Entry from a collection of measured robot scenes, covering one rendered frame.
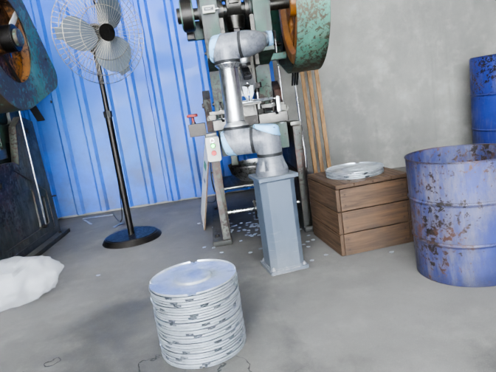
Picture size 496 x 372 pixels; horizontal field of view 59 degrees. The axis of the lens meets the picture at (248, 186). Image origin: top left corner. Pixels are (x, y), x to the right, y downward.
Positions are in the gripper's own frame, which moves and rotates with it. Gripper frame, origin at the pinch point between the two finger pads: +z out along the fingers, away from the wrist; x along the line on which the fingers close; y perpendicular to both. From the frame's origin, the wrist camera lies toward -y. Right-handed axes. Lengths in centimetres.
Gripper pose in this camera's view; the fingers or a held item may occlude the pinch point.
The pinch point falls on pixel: (249, 100)
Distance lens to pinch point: 248.0
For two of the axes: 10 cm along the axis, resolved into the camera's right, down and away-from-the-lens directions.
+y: -0.8, -1.8, 9.8
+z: 1.4, 9.7, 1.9
